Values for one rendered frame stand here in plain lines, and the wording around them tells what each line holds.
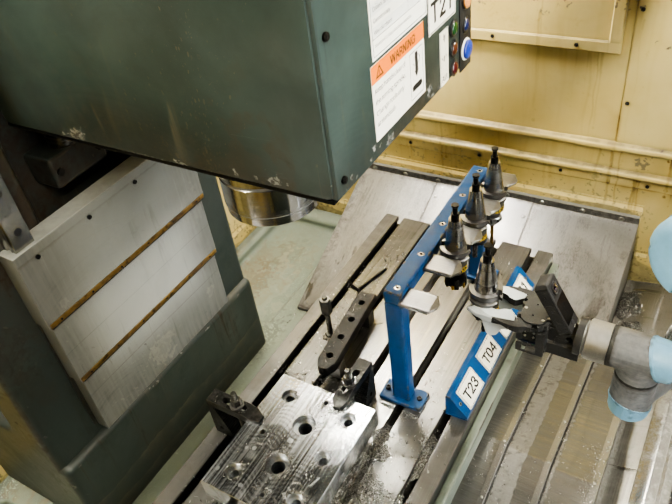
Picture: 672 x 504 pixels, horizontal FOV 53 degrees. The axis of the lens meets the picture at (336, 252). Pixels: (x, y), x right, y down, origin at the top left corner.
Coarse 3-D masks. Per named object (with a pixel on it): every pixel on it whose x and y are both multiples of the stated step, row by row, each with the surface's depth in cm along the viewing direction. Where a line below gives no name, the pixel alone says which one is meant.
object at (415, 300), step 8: (408, 296) 129; (416, 296) 129; (424, 296) 129; (432, 296) 128; (400, 304) 128; (408, 304) 128; (416, 304) 127; (424, 304) 127; (432, 304) 127; (424, 312) 126
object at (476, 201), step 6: (474, 192) 140; (480, 192) 140; (468, 198) 142; (474, 198) 140; (480, 198) 140; (468, 204) 142; (474, 204) 141; (480, 204) 141; (468, 210) 143; (474, 210) 142; (480, 210) 142; (468, 216) 143; (474, 216) 142; (480, 216) 143
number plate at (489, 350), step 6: (486, 336) 154; (486, 342) 153; (492, 342) 154; (480, 348) 151; (486, 348) 152; (492, 348) 153; (498, 348) 155; (480, 354) 150; (486, 354) 152; (492, 354) 153; (498, 354) 154; (480, 360) 150; (486, 360) 151; (492, 360) 152; (486, 366) 150; (492, 366) 152
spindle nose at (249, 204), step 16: (224, 192) 104; (240, 192) 101; (256, 192) 100; (272, 192) 100; (240, 208) 103; (256, 208) 102; (272, 208) 101; (288, 208) 102; (304, 208) 104; (256, 224) 104; (272, 224) 103
